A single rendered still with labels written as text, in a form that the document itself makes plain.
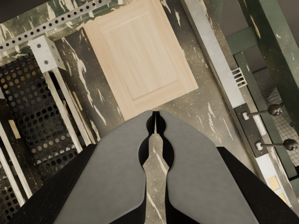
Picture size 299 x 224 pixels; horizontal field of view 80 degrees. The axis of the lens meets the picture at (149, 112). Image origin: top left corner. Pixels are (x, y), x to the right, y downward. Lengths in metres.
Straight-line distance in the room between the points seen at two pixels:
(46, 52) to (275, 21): 0.84
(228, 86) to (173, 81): 0.20
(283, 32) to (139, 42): 0.53
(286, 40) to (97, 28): 0.70
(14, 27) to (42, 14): 0.12
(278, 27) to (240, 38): 0.13
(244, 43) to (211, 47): 0.18
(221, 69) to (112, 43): 0.43
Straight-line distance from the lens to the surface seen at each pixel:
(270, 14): 0.86
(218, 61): 0.74
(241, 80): 0.79
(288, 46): 0.86
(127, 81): 0.72
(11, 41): 0.88
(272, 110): 0.67
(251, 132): 0.76
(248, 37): 0.90
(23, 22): 0.89
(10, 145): 0.84
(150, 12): 0.79
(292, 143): 0.71
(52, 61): 0.76
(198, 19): 0.77
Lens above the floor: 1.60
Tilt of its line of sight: 31 degrees down
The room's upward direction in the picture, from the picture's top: 157 degrees clockwise
